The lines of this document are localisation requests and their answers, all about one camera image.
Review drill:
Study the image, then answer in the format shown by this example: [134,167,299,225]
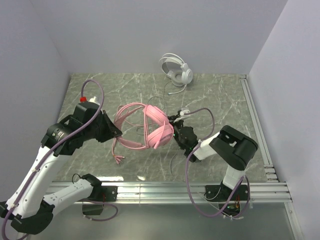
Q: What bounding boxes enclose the pink headphone cable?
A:
[111,107,173,165]

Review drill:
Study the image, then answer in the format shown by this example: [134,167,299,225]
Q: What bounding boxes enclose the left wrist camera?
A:
[79,96,100,105]

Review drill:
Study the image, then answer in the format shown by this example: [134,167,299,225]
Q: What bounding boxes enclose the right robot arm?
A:
[168,110,259,200]

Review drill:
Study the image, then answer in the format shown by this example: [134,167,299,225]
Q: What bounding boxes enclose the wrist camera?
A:
[79,96,100,105]
[178,107,191,121]

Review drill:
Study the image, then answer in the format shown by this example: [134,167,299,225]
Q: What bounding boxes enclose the right aluminium rail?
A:
[240,74,279,182]

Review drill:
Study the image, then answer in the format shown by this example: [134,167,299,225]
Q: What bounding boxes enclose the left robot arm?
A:
[0,101,122,235]

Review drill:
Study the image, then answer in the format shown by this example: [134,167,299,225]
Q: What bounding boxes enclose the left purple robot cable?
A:
[0,79,119,240]

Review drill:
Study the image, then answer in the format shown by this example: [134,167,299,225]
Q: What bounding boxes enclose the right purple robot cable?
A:
[184,107,251,218]

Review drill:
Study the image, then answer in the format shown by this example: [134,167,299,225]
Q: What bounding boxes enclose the aluminium rail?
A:
[240,74,279,182]
[102,181,293,204]

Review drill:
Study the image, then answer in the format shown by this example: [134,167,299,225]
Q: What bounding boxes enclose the pink headphones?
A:
[113,102,174,150]

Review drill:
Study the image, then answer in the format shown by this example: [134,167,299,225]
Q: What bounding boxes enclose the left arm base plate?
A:
[97,185,118,202]

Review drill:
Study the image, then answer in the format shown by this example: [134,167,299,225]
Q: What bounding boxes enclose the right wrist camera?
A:
[178,107,191,121]

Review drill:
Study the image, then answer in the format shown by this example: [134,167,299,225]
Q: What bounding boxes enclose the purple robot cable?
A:
[0,79,119,240]
[184,107,251,218]

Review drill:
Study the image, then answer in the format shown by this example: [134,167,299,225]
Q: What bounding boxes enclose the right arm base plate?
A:
[202,184,227,202]

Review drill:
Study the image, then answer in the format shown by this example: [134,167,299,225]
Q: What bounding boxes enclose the white headphones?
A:
[159,53,194,96]

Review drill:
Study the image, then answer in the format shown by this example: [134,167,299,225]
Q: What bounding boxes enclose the front aluminium rail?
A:
[102,181,293,204]

